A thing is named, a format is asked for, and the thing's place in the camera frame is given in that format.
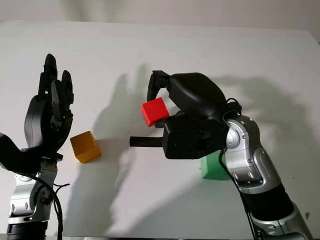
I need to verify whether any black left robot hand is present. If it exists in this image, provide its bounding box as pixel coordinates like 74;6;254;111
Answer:
24;53;75;155

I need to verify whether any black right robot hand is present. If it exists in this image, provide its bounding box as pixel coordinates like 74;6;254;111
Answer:
146;70;230;129

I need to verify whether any red block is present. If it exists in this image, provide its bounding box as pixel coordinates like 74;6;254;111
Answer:
140;97;170;128

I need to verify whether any yellow block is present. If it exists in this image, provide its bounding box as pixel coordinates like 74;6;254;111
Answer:
69;130;102;164

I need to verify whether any green block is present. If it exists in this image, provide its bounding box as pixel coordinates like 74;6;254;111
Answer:
200;152;230;181

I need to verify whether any black tape strip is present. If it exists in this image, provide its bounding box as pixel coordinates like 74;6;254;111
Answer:
129;136;165;148

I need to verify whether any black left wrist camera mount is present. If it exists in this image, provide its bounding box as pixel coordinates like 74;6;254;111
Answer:
0;132;64;176

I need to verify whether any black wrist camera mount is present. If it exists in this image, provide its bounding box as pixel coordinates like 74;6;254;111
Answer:
0;132;64;176
162;116;230;160

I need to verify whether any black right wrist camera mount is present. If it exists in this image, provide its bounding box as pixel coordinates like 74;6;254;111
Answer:
162;116;230;160

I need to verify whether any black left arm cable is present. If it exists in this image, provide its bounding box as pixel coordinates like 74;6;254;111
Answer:
21;172;71;240

